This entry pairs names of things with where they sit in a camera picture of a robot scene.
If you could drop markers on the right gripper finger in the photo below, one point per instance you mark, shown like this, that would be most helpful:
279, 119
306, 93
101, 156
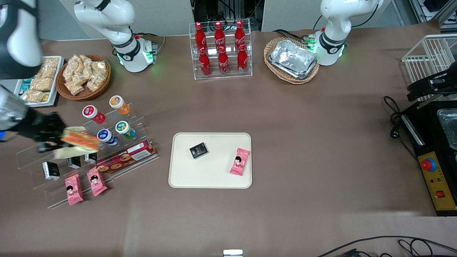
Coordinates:
48, 147
59, 127

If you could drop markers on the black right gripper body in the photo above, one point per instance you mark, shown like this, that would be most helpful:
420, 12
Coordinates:
40, 127

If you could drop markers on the triangle sandwich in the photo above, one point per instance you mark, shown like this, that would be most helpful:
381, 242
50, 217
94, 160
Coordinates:
80, 129
84, 141

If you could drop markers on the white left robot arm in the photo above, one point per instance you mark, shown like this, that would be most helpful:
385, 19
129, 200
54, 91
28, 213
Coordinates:
334, 32

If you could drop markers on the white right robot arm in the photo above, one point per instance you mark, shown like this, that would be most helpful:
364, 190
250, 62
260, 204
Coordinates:
125, 53

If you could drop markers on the white rectangular snack tray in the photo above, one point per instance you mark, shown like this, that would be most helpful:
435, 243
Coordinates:
56, 76

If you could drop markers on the beige rectangular serving tray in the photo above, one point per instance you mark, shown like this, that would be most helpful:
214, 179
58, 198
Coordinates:
214, 171

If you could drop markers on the small black box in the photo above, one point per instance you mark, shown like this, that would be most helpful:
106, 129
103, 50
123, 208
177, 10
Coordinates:
74, 162
198, 150
91, 157
51, 170

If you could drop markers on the clear bag of crackers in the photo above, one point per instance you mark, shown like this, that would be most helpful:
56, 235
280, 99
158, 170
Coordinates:
50, 67
71, 67
86, 61
33, 95
74, 86
95, 82
100, 67
42, 84

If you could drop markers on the red cap gum bottle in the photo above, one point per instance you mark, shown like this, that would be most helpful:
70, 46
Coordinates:
93, 114

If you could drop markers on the brown wicker basket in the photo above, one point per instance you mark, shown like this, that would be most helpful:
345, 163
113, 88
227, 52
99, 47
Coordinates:
84, 95

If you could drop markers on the blue gum bottle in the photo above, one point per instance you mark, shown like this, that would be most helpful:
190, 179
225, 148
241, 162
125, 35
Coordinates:
107, 137

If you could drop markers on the pink snack packet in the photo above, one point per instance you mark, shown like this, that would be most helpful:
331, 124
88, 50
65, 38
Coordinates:
96, 181
74, 189
240, 161

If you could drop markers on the orange gum bottle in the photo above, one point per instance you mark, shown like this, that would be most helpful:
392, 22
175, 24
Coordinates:
119, 104

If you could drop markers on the green gum bottle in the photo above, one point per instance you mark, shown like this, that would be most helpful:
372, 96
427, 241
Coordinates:
125, 130

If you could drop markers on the clear acrylic stepped shelf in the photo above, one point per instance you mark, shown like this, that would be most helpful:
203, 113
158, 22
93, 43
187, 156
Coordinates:
117, 169

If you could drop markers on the red cookie box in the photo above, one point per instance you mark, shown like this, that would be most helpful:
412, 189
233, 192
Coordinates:
126, 157

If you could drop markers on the red cola bottle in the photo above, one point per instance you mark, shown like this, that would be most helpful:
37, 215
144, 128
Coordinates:
242, 60
223, 63
239, 34
199, 35
219, 34
205, 63

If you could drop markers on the clear acrylic bottle rack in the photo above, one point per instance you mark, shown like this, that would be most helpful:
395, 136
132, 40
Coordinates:
221, 76

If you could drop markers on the small silver device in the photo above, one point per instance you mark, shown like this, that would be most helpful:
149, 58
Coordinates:
232, 253

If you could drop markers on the light wicker basket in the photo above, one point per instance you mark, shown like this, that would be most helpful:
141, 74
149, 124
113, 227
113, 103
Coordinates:
292, 79

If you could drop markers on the aluminium foil container stack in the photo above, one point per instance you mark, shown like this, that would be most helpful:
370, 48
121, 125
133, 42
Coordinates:
292, 59

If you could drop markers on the black machine yellow control panel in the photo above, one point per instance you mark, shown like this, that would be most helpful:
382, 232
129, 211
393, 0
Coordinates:
433, 157

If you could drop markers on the stainless steel pan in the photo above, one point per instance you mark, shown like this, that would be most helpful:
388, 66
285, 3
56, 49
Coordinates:
449, 126

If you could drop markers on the aluminium frame structure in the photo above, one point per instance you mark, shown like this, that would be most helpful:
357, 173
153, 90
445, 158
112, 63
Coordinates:
433, 12

